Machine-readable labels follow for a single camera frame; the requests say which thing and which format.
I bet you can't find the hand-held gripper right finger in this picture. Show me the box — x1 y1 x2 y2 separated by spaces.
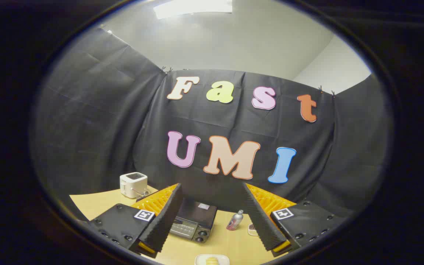
241 182 349 257

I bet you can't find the silver and pink bottle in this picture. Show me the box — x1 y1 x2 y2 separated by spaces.
226 210 244 231

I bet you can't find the white plate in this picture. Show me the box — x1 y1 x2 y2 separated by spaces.
194 254 230 265

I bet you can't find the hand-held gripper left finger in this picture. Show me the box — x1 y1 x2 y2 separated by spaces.
87 183 184 259

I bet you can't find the black toaster oven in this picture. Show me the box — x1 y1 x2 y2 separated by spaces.
168 199 218 244

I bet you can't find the white pop-up toaster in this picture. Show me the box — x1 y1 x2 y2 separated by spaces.
120 172 148 199

